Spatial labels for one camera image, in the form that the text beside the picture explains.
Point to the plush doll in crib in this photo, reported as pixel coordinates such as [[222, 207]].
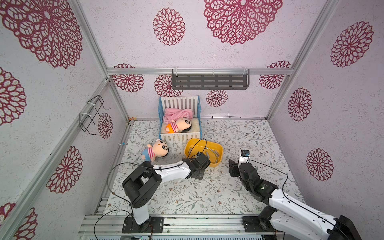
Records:
[[179, 125]]

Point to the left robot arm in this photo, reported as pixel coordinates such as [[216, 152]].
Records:
[[143, 182]]

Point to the grey wall shelf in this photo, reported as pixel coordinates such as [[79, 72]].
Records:
[[211, 82]]

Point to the metal base rail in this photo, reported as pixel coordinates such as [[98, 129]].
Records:
[[97, 227]]

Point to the black wire wall rack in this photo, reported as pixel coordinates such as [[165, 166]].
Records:
[[87, 118]]

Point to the plush doll on table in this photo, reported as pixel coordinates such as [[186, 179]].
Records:
[[157, 150]]

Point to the yellow plastic storage box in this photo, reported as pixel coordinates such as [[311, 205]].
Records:
[[201, 145]]

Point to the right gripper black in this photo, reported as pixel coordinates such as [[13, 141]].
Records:
[[240, 167]]

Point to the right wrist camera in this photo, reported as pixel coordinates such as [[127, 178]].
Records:
[[244, 157]]

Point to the white and blue toy crib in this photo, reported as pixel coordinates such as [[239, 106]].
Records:
[[192, 103]]

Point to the pink blanket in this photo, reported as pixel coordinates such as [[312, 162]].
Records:
[[172, 114]]

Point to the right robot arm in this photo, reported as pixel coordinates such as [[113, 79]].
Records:
[[286, 214]]

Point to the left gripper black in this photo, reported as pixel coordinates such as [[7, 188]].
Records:
[[201, 176]]

